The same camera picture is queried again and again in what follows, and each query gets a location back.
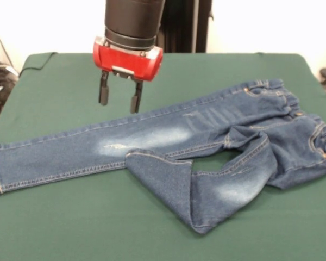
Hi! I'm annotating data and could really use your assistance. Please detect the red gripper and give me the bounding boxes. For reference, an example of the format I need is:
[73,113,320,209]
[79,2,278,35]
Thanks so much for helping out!
[92,35,164,114]

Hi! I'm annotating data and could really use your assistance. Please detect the blue denim jeans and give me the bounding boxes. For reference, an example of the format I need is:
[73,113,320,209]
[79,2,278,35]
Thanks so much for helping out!
[0,78,326,235]

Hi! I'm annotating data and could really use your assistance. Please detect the dark green table cloth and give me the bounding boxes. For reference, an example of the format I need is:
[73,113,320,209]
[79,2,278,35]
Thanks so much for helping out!
[0,52,326,261]

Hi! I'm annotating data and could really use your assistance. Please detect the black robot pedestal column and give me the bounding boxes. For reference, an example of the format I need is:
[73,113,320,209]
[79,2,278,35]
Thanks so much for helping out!
[157,0,215,54]

